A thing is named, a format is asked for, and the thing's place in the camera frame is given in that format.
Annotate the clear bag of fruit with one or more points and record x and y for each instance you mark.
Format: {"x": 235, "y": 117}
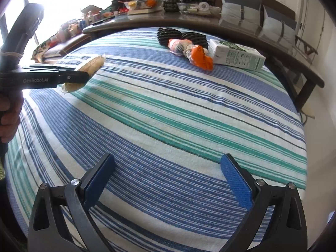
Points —
{"x": 139, "y": 4}

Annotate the white tape roll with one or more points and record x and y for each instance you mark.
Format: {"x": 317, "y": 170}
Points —
{"x": 204, "y": 6}

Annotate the black ribbed plant pot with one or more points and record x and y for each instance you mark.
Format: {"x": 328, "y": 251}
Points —
{"x": 172, "y": 2}

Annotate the black remote control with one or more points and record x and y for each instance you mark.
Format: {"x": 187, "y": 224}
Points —
{"x": 103, "y": 21}

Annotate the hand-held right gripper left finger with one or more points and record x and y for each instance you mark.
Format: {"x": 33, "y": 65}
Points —
{"x": 98, "y": 181}

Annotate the patterned cloth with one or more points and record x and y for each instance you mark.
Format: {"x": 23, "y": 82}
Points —
{"x": 43, "y": 48}

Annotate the person's left hand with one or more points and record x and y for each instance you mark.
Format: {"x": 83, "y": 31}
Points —
{"x": 11, "y": 118}

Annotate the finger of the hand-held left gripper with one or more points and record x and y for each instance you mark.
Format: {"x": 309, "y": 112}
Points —
{"x": 52, "y": 69}
{"x": 76, "y": 78}

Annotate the dark wooden table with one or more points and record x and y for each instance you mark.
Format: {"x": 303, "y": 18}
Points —
{"x": 236, "y": 29}

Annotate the white orange crumpled wrapper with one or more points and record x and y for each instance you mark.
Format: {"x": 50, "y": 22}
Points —
{"x": 179, "y": 46}

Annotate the brown wooden sofa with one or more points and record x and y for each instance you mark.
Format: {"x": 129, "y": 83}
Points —
{"x": 275, "y": 0}

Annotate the thick book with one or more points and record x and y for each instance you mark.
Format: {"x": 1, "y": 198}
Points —
{"x": 144, "y": 11}

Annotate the row of small bottles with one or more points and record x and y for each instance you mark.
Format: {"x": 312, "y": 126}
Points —
{"x": 78, "y": 25}

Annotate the brown side cabinet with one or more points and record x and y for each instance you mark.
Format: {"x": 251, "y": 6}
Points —
{"x": 71, "y": 44}

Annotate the blue green striped cloth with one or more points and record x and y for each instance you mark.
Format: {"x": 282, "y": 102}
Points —
{"x": 157, "y": 126}

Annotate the white door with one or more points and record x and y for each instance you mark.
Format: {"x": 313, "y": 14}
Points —
{"x": 312, "y": 18}

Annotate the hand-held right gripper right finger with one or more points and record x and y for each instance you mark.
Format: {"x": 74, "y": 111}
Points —
{"x": 237, "y": 181}

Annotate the beige snack packet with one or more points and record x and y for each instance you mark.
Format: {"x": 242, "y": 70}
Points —
{"x": 92, "y": 63}

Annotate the clear glass tray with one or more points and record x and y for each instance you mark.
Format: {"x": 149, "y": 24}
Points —
{"x": 189, "y": 10}

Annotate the white green milk carton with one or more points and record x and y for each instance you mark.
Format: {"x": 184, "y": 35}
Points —
{"x": 236, "y": 56}

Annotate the black foam net sleeve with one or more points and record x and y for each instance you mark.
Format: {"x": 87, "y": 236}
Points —
{"x": 169, "y": 35}
{"x": 195, "y": 38}

